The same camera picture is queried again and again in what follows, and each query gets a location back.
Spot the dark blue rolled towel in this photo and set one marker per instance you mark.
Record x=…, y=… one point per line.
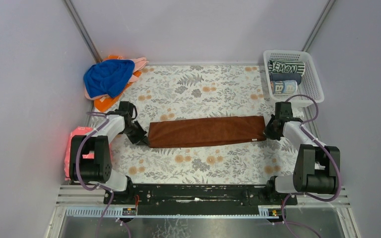
x=286, y=77

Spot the orange blue rabbit towel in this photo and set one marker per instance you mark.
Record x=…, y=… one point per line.
x=287, y=87

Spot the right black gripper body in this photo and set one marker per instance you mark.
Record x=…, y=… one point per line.
x=271, y=128

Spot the floral table mat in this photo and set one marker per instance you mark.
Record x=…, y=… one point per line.
x=167, y=93

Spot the striped lemon rolled towel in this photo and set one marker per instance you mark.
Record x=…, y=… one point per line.
x=286, y=66

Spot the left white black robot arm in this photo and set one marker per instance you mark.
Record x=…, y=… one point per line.
x=116, y=181

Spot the white plastic basket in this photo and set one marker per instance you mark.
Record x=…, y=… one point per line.
x=310, y=83

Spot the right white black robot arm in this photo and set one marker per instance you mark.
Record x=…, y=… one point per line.
x=317, y=165

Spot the brown towel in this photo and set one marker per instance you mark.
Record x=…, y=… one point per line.
x=206, y=132

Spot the pink patterned towel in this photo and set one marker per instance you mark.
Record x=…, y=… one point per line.
x=95, y=159

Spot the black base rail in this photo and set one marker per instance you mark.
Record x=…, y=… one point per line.
x=199, y=199

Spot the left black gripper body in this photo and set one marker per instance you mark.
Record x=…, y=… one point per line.
x=137, y=133

